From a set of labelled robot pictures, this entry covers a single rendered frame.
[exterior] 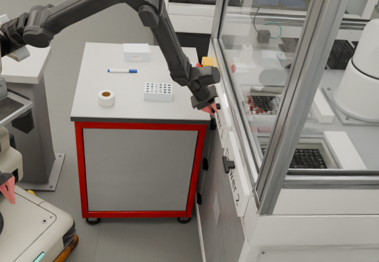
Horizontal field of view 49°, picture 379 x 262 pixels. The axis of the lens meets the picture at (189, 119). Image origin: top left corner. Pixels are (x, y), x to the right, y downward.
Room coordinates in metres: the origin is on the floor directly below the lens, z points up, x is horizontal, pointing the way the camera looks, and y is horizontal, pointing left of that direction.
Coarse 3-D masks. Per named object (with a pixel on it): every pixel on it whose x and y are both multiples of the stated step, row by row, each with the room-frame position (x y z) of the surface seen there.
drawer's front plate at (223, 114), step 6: (216, 84) 1.42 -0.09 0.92; (216, 90) 1.40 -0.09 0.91; (222, 96) 1.33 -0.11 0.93; (216, 102) 1.36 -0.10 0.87; (222, 102) 1.29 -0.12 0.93; (222, 108) 1.25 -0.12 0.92; (222, 114) 1.24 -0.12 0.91; (228, 114) 1.22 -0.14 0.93; (216, 120) 1.31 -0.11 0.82; (222, 120) 1.22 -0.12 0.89; (228, 120) 1.18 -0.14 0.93; (222, 126) 1.21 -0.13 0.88; (228, 126) 1.15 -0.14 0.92; (222, 138) 1.18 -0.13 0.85; (222, 144) 1.16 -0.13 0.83
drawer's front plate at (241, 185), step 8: (232, 136) 1.10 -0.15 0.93; (232, 144) 1.06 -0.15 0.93; (224, 152) 1.11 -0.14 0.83; (232, 152) 1.03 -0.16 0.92; (232, 160) 1.01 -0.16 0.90; (240, 160) 0.98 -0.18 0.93; (240, 168) 0.95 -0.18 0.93; (240, 176) 0.91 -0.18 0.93; (240, 184) 0.89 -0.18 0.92; (232, 192) 0.94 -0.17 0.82; (240, 192) 0.87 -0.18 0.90; (248, 192) 0.85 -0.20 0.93; (240, 200) 0.86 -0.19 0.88; (240, 208) 0.84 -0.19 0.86; (240, 216) 0.84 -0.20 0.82
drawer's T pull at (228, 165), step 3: (222, 156) 1.01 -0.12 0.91; (225, 156) 1.01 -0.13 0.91; (222, 159) 1.00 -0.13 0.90; (225, 159) 0.99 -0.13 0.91; (225, 162) 0.98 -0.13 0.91; (228, 162) 0.98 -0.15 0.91; (231, 162) 0.99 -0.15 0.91; (225, 165) 0.97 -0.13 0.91; (228, 165) 0.97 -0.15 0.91; (231, 165) 0.97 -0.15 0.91; (234, 165) 0.97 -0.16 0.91; (225, 168) 0.95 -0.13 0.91; (228, 168) 0.96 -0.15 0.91; (231, 168) 0.97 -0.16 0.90; (234, 168) 0.97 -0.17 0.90; (225, 171) 0.95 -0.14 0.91; (228, 171) 0.94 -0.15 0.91
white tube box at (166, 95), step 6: (144, 84) 1.53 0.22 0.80; (150, 84) 1.54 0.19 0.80; (162, 84) 1.55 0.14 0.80; (168, 84) 1.56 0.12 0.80; (144, 90) 1.48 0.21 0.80; (150, 90) 1.49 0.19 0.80; (162, 90) 1.50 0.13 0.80; (168, 90) 1.52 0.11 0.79; (144, 96) 1.47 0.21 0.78; (150, 96) 1.47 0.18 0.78; (156, 96) 1.47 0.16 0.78; (162, 96) 1.48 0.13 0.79; (168, 96) 1.48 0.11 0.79
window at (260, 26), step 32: (224, 0) 1.67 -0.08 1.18; (256, 0) 1.24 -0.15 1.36; (288, 0) 0.99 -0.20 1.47; (224, 32) 1.57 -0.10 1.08; (256, 32) 1.18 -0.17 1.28; (288, 32) 0.94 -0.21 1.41; (256, 64) 1.11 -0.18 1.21; (288, 64) 0.89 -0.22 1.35; (256, 96) 1.04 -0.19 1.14; (256, 128) 0.98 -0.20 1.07; (256, 160) 0.91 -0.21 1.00
